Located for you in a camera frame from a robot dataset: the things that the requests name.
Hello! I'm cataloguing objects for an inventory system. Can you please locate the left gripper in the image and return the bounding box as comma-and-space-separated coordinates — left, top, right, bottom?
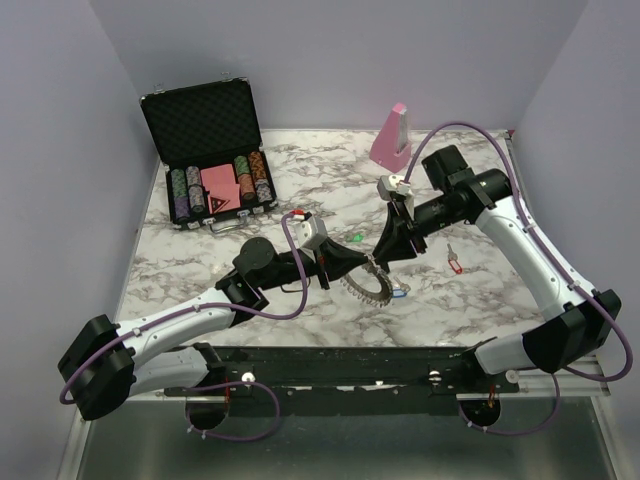
259, 236, 369, 292

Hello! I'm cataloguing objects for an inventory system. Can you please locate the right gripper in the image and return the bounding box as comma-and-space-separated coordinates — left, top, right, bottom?
372, 193, 465, 265

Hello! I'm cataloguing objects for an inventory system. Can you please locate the steel disc with keyrings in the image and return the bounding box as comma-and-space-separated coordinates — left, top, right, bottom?
341, 254, 393, 308

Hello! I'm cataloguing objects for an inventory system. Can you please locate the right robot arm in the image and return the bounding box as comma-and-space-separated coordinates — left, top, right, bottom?
373, 146, 621, 392

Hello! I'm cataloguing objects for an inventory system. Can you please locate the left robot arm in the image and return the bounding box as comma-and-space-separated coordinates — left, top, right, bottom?
57, 237, 368, 420

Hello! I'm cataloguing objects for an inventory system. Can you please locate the silver key by blue tag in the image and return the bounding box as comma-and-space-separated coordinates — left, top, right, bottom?
394, 283, 411, 293

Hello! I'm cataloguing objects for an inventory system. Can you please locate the red key tag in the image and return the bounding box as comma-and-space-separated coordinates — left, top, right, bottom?
447, 243, 464, 275

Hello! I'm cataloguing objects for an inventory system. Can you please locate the pink metronome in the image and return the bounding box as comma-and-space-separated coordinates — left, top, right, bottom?
369, 103, 411, 173

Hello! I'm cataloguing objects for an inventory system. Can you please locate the black poker chip case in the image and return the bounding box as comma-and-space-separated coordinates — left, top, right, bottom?
140, 78, 278, 230

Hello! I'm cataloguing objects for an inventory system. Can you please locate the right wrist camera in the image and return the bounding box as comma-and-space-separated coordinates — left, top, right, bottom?
377, 174, 413, 201

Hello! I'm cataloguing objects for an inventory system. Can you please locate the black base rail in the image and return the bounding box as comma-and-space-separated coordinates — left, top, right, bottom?
99, 342, 546, 419

